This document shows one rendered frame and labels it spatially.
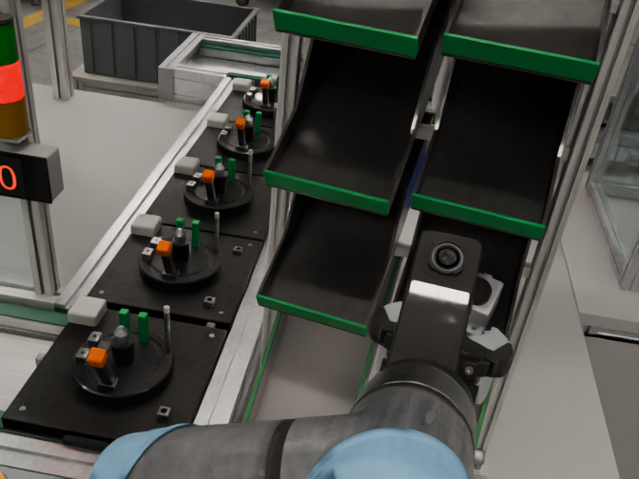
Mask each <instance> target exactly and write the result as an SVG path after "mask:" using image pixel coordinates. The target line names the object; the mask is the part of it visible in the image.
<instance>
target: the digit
mask: <svg viewBox="0 0 639 479"><path fill-rule="evenodd" d="M0 193H5V194H11V195H16V196H22V197H25V196H26V192H25V186H24V181H23V175H22V168H21V163H20V159H17V158H11V157H5V156H0Z"/></svg>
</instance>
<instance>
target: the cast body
mask: <svg viewBox="0 0 639 479"><path fill-rule="evenodd" d="M492 277H493V276H491V275H489V274H487V273H484V275H483V274H481V273H478V276H477V280H476V285H475V289H474V297H473V301H474V304H473V308H472V312H471V315H470V317H469V322H468V327H467V331H466V335H465V337H466V338H467V336H469V335H483V332H484V331H485V329H486V327H487V325H488V323H489V321H490V319H491V317H492V315H493V312H494V309H495V307H496V305H497V302H498V301H499V298H500V295H501V291H502V288H503V283H502V282H501V281H498V280H496V279H494V278H492Z"/></svg>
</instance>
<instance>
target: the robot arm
mask: <svg viewBox="0 0 639 479"><path fill-rule="evenodd" d="M481 258H482V246H481V244H480V242H479V241H477V240H475V239H469V238H464V237H460V236H456V235H451V234H446V233H442V232H437V231H434V230H427V231H424V232H423V233H422V234H421V235H420V237H419V239H418V242H417V246H416V252H415V256H414V260H413V264H412V268H411V272H410V276H409V278H408V282H407V286H406V290H405V294H404V298H403V301H399V302H394V303H390V304H387V305H385V306H383V307H379V308H378V309H377V310H376V311H375V312H374V314H373V318H372V322H371V326H370V331H369V334H370V337H371V339H372V340H374V341H375V342H376V343H377V344H379V349H378V358H377V372H378V373H377V374H375V375H374V377H373V378H372V379H371V380H370V381H369V382H368V383H367V384H366V385H365V386H364V387H363V389H362V390H361V392H360V394H359V396H358V398H357V400H356V402H355V403H354V405H353V407H352V409H351V410H350V411H349V413H348V414H337V415H324V416H310V417H300V418H295V419H280V420H267V421H254V422H241V423H228V424H215V425H202V426H201V425H198V424H193V423H192V424H188V423H183V424H176V425H173V426H170V427H167V428H161V429H154V430H150V431H142V432H135V433H130V434H127V435H124V436H122V437H120V438H118V439H116V440H115V441H113V442H112V443H111V444H110V445H108V446H107V447H106V448H105V449H104V451H103V452H102V453H101V454H100V456H99V457H98V459H97V460H96V462H95V464H94V466H93V468H92V470H91V472H90V475H89V477H88V479H474V466H477V467H481V466H482V465H483V464H484V461H485V452H484V450H481V449H478V448H475V447H474V444H475V436H476V419H475V412H474V403H475V404H480V403H482V402H483V401H484V399H485V398H486V396H487V393H488V391H489V389H490V386H491V383H492V380H493V377H502V376H504V375H505V374H506V373H507V372H508V370H509V368H510V365H511V362H512V358H513V345H512V344H511V343H510V342H509V340H508V339H507V337H505V336H504V335H503V334H502V333H501V332H500V331H499V330H498V329H497V328H495V327H491V328H490V331H484V332H483V335H469V336H467V338H466V337H465V335H466V331H467V327H468V322H469V317H470V315H471V312H472V308H473V304H474V301H473V297H474V289H475V285H476V280H477V276H478V271H479V266H480V262H481Z"/></svg>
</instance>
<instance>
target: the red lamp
mask: <svg viewBox="0 0 639 479"><path fill-rule="evenodd" d="M24 96H25V91H24V85H23V79H22V72H21V66H20V60H18V61H17V62H16V63H14V64H11V65H7V66H1V67H0V104H7V103H13V102H17V101H19V100H21V99H22V98H23V97H24Z"/></svg>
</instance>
